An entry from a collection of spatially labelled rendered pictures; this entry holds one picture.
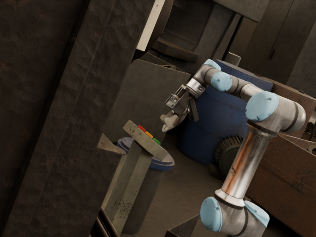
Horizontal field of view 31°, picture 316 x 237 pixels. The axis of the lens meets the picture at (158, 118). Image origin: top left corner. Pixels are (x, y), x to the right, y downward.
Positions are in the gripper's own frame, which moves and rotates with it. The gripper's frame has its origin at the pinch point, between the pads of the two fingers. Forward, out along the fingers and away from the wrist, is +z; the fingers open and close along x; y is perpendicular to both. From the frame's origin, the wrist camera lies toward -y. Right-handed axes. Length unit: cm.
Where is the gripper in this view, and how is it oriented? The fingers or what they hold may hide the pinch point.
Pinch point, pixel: (165, 130)
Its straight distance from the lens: 241.4
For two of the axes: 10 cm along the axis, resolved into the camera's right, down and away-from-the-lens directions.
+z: -6.3, 7.7, -0.1
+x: 4.5, 3.6, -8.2
